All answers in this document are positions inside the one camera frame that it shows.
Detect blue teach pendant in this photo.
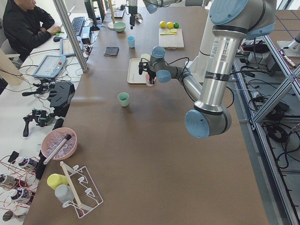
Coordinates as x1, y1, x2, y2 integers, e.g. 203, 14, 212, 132
32, 55, 66, 79
60, 36, 84, 57

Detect round wooden stand base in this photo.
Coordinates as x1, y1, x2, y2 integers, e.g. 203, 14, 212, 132
107, 22, 115, 30

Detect yellow plastic knife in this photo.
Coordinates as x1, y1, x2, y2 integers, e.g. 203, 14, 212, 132
160, 32, 177, 35

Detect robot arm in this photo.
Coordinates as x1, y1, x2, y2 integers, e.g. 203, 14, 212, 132
127, 0, 181, 30
139, 0, 277, 138

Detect cream rabbit tray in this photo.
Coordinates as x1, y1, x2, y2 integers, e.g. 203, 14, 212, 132
127, 58, 149, 84

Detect pink bowl with ice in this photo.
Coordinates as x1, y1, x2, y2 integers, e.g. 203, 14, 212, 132
41, 127, 78, 161

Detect seated person in black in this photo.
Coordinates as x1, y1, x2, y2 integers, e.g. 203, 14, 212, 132
3, 0, 61, 61

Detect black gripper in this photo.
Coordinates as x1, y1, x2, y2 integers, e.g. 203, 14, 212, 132
128, 6, 138, 30
148, 70, 156, 85

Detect grey cup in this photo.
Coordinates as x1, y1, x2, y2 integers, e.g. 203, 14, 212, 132
54, 184, 75, 203

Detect metal scoop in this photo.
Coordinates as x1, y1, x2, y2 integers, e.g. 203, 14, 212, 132
135, 13, 143, 23

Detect black monitor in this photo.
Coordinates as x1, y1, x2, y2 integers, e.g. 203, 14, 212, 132
84, 0, 100, 31

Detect yellow cup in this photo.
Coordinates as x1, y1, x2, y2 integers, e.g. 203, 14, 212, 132
47, 173, 68, 190

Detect metal tube in bowl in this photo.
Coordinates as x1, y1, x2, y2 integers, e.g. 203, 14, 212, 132
43, 134, 72, 165

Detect grey folded cloth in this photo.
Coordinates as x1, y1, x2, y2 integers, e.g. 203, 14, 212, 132
104, 46, 119, 56

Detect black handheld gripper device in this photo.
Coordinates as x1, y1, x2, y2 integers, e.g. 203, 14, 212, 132
22, 109, 55, 137

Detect aluminium frame post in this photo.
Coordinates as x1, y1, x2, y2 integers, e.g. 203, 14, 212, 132
53, 0, 88, 72

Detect cream white cup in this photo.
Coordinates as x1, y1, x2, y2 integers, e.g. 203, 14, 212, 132
140, 53, 150, 63

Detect wooden cutting board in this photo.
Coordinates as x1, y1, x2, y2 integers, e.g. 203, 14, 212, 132
158, 29, 184, 49

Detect light blue cup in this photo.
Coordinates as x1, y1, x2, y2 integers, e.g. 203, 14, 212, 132
127, 36, 135, 48

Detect mint green cup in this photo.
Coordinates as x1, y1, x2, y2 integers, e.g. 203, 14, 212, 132
118, 92, 129, 107

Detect mint green bowl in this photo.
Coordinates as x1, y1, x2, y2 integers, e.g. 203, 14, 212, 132
113, 22, 126, 32

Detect white wire cup rack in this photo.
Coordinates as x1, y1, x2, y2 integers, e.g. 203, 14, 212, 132
60, 161, 104, 219

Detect green lime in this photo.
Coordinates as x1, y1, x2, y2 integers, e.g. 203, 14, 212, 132
173, 22, 180, 29

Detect pink cup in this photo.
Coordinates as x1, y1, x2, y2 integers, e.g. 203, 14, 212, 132
145, 74, 156, 87

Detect black keyboard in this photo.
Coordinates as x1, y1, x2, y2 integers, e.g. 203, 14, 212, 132
71, 16, 85, 36

